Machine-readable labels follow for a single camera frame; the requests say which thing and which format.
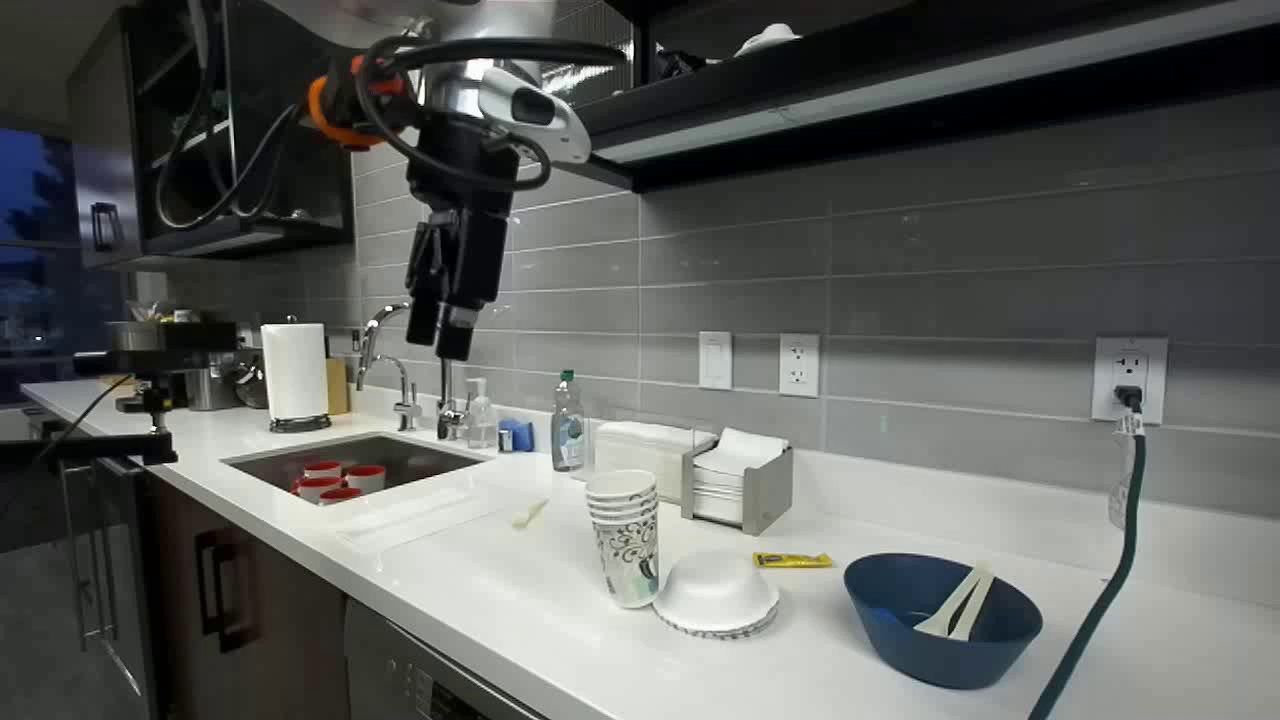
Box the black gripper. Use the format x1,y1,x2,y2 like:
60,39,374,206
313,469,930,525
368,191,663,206
406,122,517,359

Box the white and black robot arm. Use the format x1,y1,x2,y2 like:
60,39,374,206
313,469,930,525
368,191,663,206
306,13,626,359

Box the upturned white paper bowl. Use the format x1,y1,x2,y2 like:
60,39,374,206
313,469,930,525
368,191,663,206
655,553,779,640

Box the dark blue bowl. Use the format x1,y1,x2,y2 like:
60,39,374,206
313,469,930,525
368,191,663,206
846,553,1044,689

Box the chrome sink faucet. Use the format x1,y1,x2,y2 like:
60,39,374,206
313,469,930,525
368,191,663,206
354,301,426,432

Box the clear hand soap dispenser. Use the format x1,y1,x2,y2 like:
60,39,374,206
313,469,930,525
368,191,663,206
464,375,496,450

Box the blue sponge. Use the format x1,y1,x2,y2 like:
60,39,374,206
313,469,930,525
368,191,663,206
501,416,538,454

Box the paper towel roll on stand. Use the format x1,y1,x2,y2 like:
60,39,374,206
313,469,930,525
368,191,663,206
259,326,330,432

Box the dish soap bottle green cap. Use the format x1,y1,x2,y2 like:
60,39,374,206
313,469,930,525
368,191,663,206
553,369,584,472

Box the stainless kitchen sink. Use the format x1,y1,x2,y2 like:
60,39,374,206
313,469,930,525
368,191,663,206
231,438,473,499

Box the red and white cups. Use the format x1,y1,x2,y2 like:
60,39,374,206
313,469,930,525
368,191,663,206
294,459,389,504

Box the clear acrylic paper towel box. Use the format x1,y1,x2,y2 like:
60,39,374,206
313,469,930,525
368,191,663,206
598,421,712,504

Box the coffee machine on counter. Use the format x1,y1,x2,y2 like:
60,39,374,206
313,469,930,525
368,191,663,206
109,321,264,413

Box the stack of patterned paper cups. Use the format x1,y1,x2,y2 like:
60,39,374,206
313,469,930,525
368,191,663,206
584,469,659,613

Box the grey napkin holder with napkins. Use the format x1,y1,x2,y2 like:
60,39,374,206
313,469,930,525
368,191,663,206
682,429,792,538

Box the stainless dishwasher front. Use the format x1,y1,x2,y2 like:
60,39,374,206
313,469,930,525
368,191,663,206
344,600,543,720

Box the black upper cabinet shelf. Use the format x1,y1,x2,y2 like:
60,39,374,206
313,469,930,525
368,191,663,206
573,0,1280,191

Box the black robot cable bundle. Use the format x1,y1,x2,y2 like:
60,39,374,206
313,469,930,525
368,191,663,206
148,0,633,236

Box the white light switch plate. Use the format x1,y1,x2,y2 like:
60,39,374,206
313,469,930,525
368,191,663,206
700,334,734,390

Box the white double wall outlet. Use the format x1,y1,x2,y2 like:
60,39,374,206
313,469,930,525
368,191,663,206
779,336,820,397

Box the dark lower cabinet with handles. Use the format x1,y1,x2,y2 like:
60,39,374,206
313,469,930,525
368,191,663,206
57,459,347,720

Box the white wall outlet with plug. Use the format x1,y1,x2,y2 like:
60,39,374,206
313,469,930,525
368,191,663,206
1093,336,1170,423

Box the green power cable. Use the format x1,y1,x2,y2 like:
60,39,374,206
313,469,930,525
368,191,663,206
1023,421,1151,720

